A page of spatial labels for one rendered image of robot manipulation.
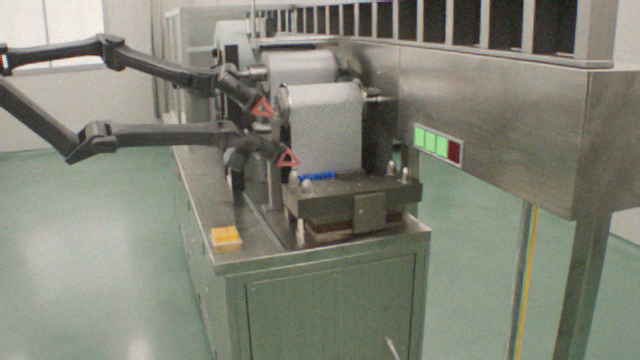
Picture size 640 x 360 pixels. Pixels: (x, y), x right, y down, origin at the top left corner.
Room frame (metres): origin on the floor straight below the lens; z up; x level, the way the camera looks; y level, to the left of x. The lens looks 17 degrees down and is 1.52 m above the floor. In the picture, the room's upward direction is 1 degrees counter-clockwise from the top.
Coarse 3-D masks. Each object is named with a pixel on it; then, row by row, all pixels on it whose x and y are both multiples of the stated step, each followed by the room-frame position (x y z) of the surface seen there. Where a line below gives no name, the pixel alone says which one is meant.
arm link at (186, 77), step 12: (108, 36) 1.71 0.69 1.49; (120, 48) 1.69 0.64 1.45; (132, 48) 1.71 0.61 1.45; (120, 60) 1.68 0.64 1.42; (132, 60) 1.65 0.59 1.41; (144, 60) 1.64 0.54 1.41; (156, 60) 1.64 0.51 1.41; (144, 72) 1.65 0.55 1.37; (156, 72) 1.62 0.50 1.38; (168, 72) 1.60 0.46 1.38; (180, 72) 1.58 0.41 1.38; (192, 72) 1.57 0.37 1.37; (180, 84) 1.59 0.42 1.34; (192, 84) 1.60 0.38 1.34; (204, 84) 1.56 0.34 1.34; (204, 96) 1.57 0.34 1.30
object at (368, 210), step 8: (352, 200) 1.45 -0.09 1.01; (360, 200) 1.44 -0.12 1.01; (368, 200) 1.45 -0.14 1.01; (376, 200) 1.45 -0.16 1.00; (384, 200) 1.46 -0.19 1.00; (352, 208) 1.45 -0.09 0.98; (360, 208) 1.44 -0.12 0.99; (368, 208) 1.45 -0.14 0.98; (376, 208) 1.45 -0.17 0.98; (384, 208) 1.46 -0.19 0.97; (352, 216) 1.45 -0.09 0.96; (360, 216) 1.44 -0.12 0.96; (368, 216) 1.45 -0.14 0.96; (376, 216) 1.46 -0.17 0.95; (384, 216) 1.46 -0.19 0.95; (352, 224) 1.45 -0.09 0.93; (360, 224) 1.44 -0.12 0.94; (368, 224) 1.45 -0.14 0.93; (376, 224) 1.46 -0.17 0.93; (384, 224) 1.46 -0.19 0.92; (360, 232) 1.44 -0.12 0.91
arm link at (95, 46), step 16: (96, 32) 1.78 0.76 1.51; (0, 48) 1.55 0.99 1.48; (16, 48) 1.61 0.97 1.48; (32, 48) 1.63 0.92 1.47; (48, 48) 1.64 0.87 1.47; (64, 48) 1.67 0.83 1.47; (80, 48) 1.70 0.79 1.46; (96, 48) 1.73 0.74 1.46; (112, 48) 1.70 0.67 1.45; (16, 64) 1.59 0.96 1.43; (32, 64) 1.62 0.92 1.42; (112, 64) 1.71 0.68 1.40
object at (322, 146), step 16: (304, 128) 1.61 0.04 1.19; (320, 128) 1.63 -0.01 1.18; (336, 128) 1.65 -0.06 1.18; (352, 128) 1.66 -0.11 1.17; (304, 144) 1.61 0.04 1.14; (320, 144) 1.63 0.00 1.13; (336, 144) 1.65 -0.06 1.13; (352, 144) 1.66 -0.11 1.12; (304, 160) 1.61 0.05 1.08; (320, 160) 1.63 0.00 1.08; (336, 160) 1.65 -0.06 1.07; (352, 160) 1.66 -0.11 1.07
